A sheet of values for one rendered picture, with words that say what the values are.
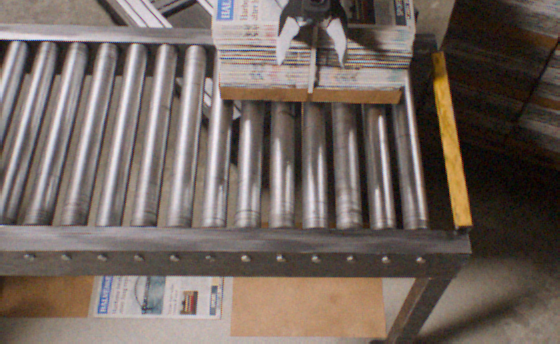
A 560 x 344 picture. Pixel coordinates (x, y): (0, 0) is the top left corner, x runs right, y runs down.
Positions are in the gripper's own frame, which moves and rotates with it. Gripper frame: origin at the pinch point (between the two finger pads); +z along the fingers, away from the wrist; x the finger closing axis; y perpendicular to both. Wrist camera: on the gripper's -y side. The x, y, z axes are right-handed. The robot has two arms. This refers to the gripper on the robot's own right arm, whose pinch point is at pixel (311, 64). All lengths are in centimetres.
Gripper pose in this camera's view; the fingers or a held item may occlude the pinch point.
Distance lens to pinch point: 114.9
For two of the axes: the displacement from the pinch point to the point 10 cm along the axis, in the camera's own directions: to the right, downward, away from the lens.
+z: -0.4, 9.0, 4.4
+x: -10.0, -0.2, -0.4
